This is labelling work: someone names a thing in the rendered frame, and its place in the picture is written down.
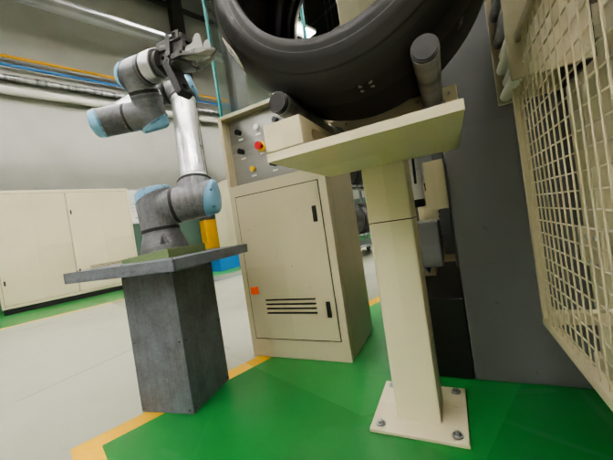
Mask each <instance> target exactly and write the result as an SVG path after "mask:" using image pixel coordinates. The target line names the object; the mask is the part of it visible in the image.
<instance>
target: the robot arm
mask: <svg viewBox="0 0 613 460"><path fill-rule="evenodd" d="M172 33H175V35H173V36H171V37H169V35H170V34H172ZM164 36H165V39H164V40H162V41H161V42H158V43H156V47H151V48H149V49H146V50H144V51H141V52H140V53H139V54H136V55H134V56H131V57H125V58H123V59H122V60H121V61H120V62H118V63H117V64H116V66H115V68H114V76H115V79H116V81H117V82H118V84H119V85H120V86H121V87H122V88H123V89H124V90H126V91H128V93H129V95H128V96H126V97H124V98H122V99H119V100H117V101H115V102H113V103H110V104H108V105H106V106H104V107H101V108H97V109H92V110H88V111H87V120H88V124H89V126H90V128H91V129H92V130H93V132H94V133H95V134H96V135H97V136H99V137H100V138H108V137H111V136H116V135H121V134H125V133H130V132H134V131H142V132H143V133H150V132H154V131H159V130H162V129H165V128H167V127H169V125H170V122H169V119H168V114H167V113H166V110H165V108H164V106H167V105H171V108H172V116H173V123H174V130H175V137H176V144H177V152H178V159H179V166H180V174H181V176H180V177H179V178H178V179H177V181H176V183H177V187H174V188H171V187H170V186H169V185H168V184H163V185H161V184H156V185H151V186H147V187H145V188H142V189H139V190H138V191H137V192H136V193H135V194H134V201H135V206H136V211H137V215H138V219H139V223H140V230H141V234H142V241H141V249H140V255H141V256H142V255H145V254H149V253H152V252H156V251H160V250H163V249H166V248H173V247H178V246H189V242H188V240H187V239H186V237H185V235H184V234H183V233H182V230H181V228H180V224H179V223H182V222H186V221H190V220H194V219H198V218H203V217H206V216H211V215H213V214H218V213H219V212H220V211H221V209H222V197H221V193H220V189H219V186H218V183H217V182H216V181H215V180H213V179H212V177H211V176H210V175H208V174H207V171H206V166H205V160H204V155H203V144H202V138H201V132H200V126H199V121H198V115H197V109H196V100H197V99H198V98H199V94H198V91H197V89H196V87H195V85H194V83H193V80H192V78H191V76H190V75H188V74H185V75H183V73H182V72H185V73H192V72H195V71H196V72H197V71H199V70H204V69H206V68H208V67H209V66H210V65H211V63H212V62H213V60H214V59H215V57H216V55H217V49H216V48H215V47H211V43H210V41H209V40H208V39H207V40H205V41H204V43H203V41H202V38H201V35H200V34H199V33H196V34H194V36H193V39H191V38H190V37H188V36H186V35H185V34H184V33H182V32H180V33H179V29H176V30H173V31H171V32H170V33H167V34H165V35H164Z"/></svg>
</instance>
